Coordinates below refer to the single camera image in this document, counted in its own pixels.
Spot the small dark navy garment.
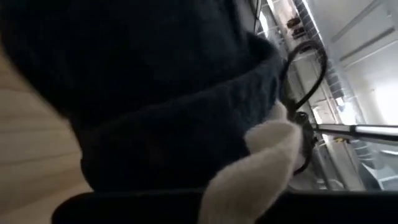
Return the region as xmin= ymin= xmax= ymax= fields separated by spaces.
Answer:
xmin=0 ymin=0 xmax=306 ymax=224

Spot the black overhead light bar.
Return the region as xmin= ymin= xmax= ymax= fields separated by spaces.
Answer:
xmin=312 ymin=123 xmax=398 ymax=146

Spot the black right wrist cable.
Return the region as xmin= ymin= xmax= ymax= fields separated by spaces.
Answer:
xmin=280 ymin=39 xmax=328 ymax=175

